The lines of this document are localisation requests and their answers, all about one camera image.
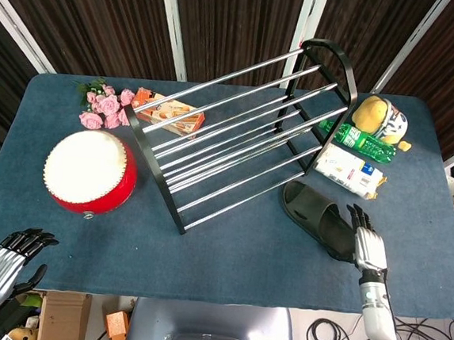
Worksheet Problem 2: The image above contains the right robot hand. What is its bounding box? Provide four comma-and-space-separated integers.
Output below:
340, 203, 393, 273

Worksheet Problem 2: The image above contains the black slipper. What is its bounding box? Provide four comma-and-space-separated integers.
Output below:
276, 179, 364, 265

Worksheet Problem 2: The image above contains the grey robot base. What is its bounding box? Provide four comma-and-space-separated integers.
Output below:
123, 294, 299, 340

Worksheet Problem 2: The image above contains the black and chrome shoe rack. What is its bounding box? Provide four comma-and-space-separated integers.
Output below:
113, 22, 363, 250

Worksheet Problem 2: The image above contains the white snack package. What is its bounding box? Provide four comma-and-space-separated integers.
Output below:
311, 142, 390, 203

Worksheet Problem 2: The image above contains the brown cardboard box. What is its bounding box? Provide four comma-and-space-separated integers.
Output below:
36, 289, 93, 340

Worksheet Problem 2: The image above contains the green plastic bottle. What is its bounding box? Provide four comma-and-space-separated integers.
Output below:
315, 118, 399, 166

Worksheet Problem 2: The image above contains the yellow plush toy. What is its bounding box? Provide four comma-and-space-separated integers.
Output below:
349, 93, 412, 147

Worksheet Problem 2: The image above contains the small orange box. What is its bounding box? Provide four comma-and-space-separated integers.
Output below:
102, 308, 132, 340

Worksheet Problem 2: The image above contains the red drum with white skin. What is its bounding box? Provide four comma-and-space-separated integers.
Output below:
39, 126, 142, 223

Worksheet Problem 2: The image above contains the blue table cloth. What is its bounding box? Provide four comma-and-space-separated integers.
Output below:
0, 60, 454, 327

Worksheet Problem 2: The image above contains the pink artificial rose bouquet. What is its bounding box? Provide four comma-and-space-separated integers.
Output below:
69, 74, 137, 134

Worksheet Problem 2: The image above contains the orange biscuit box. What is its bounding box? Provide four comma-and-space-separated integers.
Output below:
128, 86, 208, 141

